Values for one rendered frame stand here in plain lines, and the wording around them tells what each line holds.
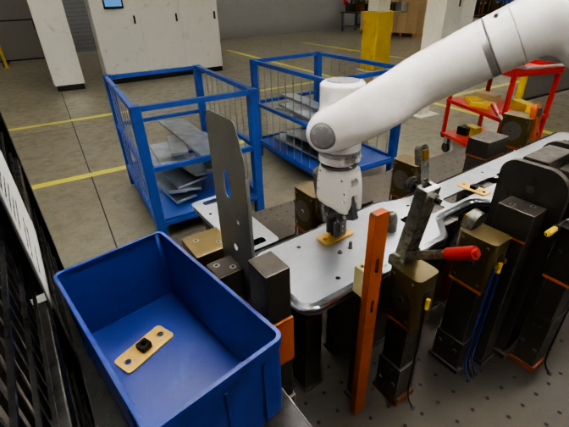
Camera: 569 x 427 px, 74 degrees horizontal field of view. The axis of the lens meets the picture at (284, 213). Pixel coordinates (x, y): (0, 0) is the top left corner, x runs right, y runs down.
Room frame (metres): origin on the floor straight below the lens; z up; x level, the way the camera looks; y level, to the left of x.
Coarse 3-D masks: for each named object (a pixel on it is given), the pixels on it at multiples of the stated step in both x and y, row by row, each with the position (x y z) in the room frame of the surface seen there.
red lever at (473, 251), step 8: (448, 248) 0.49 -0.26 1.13; (456, 248) 0.48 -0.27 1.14; (464, 248) 0.47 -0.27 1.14; (472, 248) 0.46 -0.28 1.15; (408, 256) 0.54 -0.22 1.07; (416, 256) 0.53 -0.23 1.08; (424, 256) 0.52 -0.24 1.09; (432, 256) 0.51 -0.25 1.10; (440, 256) 0.50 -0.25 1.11; (448, 256) 0.48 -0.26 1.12; (456, 256) 0.47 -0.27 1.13; (464, 256) 0.46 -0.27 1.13; (472, 256) 0.45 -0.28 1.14
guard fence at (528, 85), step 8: (544, 56) 5.11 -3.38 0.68; (552, 56) 5.20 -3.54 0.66; (568, 72) 5.48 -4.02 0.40; (520, 80) 4.95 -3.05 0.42; (528, 80) 5.01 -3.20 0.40; (536, 80) 5.10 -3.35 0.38; (544, 80) 5.20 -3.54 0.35; (552, 80) 5.30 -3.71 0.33; (560, 80) 5.40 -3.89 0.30; (568, 80) 5.52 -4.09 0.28; (520, 88) 4.93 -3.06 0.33; (528, 88) 5.03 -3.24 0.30; (536, 88) 5.13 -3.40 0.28; (544, 88) 5.23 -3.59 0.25; (560, 88) 5.44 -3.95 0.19; (568, 88) 5.53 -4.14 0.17; (520, 96) 4.91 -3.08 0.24; (528, 96) 5.06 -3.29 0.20; (536, 96) 5.13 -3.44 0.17
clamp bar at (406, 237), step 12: (408, 180) 0.56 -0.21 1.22; (408, 192) 0.56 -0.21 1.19; (420, 192) 0.53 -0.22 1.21; (432, 192) 0.53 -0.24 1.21; (420, 204) 0.53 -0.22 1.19; (432, 204) 0.54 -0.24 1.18; (408, 216) 0.54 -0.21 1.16; (420, 216) 0.53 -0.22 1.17; (408, 228) 0.54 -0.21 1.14; (420, 228) 0.54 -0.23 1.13; (408, 240) 0.54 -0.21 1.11; (420, 240) 0.55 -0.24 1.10
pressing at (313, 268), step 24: (528, 144) 1.27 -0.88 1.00; (480, 168) 1.07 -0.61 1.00; (456, 192) 0.92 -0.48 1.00; (360, 216) 0.81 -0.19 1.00; (432, 216) 0.80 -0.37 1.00; (288, 240) 0.72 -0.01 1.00; (312, 240) 0.71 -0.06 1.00; (360, 240) 0.70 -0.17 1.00; (432, 240) 0.69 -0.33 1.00; (288, 264) 0.62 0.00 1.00; (312, 264) 0.62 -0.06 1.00; (336, 264) 0.62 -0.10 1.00; (384, 264) 0.61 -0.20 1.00; (312, 288) 0.55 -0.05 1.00; (336, 288) 0.55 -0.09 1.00; (312, 312) 0.49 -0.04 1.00
